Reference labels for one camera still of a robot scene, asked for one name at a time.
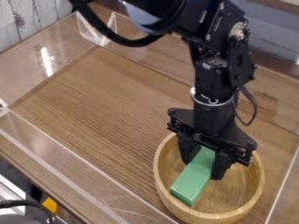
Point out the green rectangular block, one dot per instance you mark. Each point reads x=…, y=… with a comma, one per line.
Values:
x=189, y=185

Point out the black and yellow device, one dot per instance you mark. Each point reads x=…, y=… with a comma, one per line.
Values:
x=23, y=208

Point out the clear acrylic tray wall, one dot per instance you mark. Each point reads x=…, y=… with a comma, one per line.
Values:
x=86, y=120

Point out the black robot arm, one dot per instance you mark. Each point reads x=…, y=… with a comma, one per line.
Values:
x=214, y=29

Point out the brown wooden bowl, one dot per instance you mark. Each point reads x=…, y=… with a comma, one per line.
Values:
x=228, y=199

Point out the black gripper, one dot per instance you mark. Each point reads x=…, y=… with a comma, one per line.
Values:
x=209, y=126

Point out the clear acrylic corner bracket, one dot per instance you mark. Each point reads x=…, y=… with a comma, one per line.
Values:
x=90, y=33

